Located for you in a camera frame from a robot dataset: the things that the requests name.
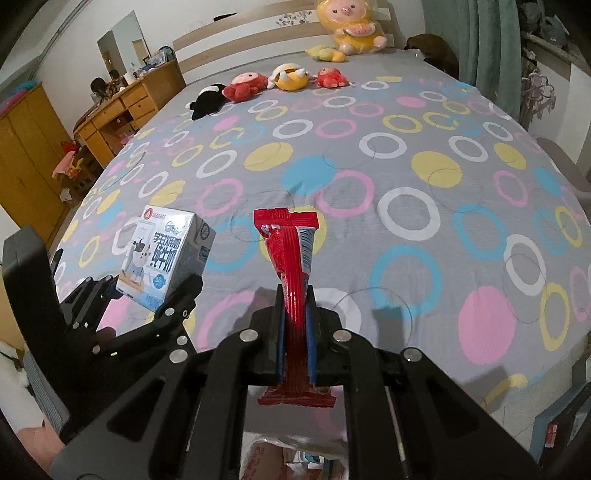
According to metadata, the wall mirror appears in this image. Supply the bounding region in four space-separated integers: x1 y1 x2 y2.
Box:
96 11 151 88

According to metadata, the wooden desk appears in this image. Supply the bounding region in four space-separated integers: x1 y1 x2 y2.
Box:
74 59 186 172

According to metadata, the small red plush toy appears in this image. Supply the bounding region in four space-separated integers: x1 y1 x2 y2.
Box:
315 66 350 90

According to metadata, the white cloth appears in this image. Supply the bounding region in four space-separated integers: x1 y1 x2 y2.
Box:
0 340 29 409

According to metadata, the white blue milk carton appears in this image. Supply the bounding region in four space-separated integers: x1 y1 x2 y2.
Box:
115 204 217 313

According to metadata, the yellow white plush toy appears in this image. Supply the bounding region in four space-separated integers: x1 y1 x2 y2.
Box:
270 63 310 92

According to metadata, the bed with circle-print sheet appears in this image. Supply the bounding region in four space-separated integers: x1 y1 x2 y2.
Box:
51 46 591 416

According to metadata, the white plastic bag red print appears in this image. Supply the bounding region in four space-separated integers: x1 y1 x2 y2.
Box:
240 434 352 480

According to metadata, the wooden wardrobe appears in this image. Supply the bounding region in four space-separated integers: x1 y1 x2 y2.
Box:
0 82 75 252

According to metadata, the grey chair backrest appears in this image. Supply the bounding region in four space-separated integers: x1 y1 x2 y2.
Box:
534 136 591 200

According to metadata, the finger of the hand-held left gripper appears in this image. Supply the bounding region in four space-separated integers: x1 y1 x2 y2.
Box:
90 274 205 370
58 274 120 333

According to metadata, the black white plush toy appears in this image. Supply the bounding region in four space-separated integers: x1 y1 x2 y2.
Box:
186 83 227 122

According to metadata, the big yellow plush toy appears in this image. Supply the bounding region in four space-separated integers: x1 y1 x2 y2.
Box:
318 0 389 57

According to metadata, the teal curtain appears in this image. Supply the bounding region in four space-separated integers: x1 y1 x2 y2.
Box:
422 0 523 121

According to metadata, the person's left forearm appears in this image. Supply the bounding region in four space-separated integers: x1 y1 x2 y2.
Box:
17 425 68 470

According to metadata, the brown plush toy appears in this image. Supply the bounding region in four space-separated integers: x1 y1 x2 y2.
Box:
405 34 459 75

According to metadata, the blue box red label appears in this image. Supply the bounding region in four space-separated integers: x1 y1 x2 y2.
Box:
530 405 583 463

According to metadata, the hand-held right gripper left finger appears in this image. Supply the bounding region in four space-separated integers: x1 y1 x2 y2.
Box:
51 285 284 480

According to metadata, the red snack packet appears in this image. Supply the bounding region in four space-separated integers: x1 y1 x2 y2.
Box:
253 208 336 409

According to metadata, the pink storage bag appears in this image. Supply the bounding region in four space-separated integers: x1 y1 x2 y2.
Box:
0 80 38 112

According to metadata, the small yellow green plush toy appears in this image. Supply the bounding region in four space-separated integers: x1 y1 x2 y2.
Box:
307 44 348 64

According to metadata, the striped wooden headboard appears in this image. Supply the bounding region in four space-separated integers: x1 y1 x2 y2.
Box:
172 0 395 89

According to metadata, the pink cloth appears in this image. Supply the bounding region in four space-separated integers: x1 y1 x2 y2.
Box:
52 147 94 186

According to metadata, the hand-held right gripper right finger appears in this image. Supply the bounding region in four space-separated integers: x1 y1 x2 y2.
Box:
307 286 550 480

